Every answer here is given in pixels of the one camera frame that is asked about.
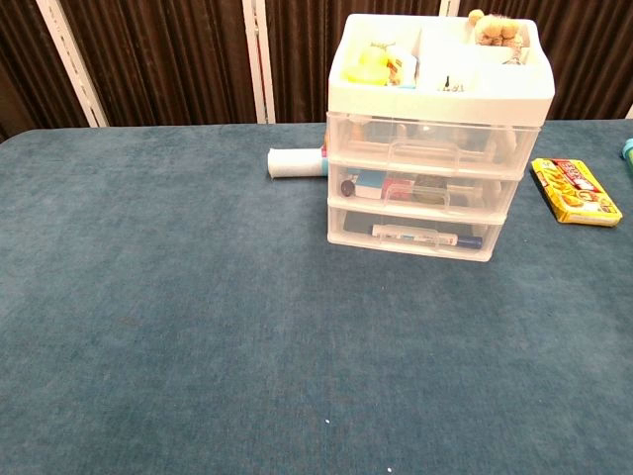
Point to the blue white small box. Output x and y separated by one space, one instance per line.
371 185

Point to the clear drawer with small items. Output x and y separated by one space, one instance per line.
484 195

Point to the clear plastic drawer organizer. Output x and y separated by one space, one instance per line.
445 106

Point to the yellow snack box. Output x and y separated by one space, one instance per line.
573 193

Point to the small black round cap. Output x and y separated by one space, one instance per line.
347 188

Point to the white paper roll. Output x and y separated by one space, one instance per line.
297 163

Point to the pink red small item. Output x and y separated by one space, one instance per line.
398 190

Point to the white blue marker pen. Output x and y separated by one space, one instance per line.
445 241

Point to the blue velvet tablecloth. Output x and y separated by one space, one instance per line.
198 297

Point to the yellow rubber duck toy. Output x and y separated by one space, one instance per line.
366 66

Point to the black silver binder clips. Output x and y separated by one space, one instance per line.
451 86

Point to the dark brown curtain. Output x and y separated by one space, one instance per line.
163 59

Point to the small silver metal trinket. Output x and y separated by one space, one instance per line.
514 54

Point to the tan teddy bear plush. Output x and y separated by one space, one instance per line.
497 29

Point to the teal cylindrical object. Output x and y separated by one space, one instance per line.
628 153

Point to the white slotted wall post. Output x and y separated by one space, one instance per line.
259 64

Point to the narrow white wall post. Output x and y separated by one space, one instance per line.
449 7

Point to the wide white wall post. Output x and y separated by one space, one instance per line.
74 64

